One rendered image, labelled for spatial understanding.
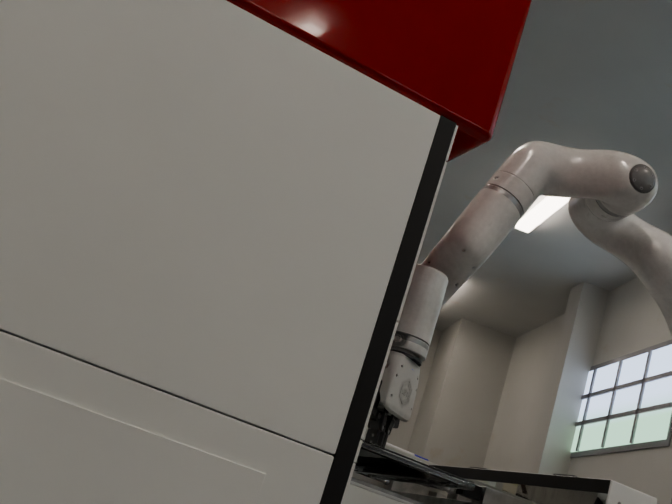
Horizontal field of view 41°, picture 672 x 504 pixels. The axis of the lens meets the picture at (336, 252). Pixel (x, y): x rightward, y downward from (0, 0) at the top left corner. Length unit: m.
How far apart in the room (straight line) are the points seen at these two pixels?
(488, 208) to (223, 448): 0.88
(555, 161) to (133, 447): 1.07
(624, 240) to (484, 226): 0.31
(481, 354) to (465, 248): 9.33
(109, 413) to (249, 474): 0.15
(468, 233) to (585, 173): 0.25
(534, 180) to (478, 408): 9.20
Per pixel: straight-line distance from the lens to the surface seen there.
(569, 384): 8.53
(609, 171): 1.69
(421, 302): 1.55
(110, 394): 0.86
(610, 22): 5.23
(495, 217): 1.63
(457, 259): 1.63
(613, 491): 1.47
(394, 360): 1.52
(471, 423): 10.77
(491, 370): 10.93
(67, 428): 0.86
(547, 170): 1.70
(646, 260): 1.77
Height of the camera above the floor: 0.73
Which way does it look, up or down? 18 degrees up
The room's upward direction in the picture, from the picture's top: 19 degrees clockwise
